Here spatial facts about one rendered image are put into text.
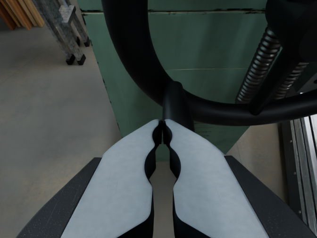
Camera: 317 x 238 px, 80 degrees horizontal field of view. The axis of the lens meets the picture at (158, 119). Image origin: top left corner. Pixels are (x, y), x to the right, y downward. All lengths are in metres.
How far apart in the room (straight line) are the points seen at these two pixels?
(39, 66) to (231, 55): 1.26
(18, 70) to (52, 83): 0.26
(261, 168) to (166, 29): 0.84
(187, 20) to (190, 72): 0.12
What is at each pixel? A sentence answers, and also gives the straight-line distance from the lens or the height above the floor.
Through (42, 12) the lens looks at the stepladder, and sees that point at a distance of 1.25.
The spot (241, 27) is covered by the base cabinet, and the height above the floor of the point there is 0.68.
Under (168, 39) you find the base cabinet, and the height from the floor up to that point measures 0.66.
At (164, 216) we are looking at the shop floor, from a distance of 0.88.
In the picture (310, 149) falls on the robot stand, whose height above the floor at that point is 0.23.
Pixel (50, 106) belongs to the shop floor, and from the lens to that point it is 1.22.
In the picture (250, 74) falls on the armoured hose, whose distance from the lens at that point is 0.29.
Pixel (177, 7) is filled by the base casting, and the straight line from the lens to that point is 0.34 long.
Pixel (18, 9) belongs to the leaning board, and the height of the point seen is 0.14.
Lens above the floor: 0.88
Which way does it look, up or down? 58 degrees down
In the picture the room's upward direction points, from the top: 2 degrees clockwise
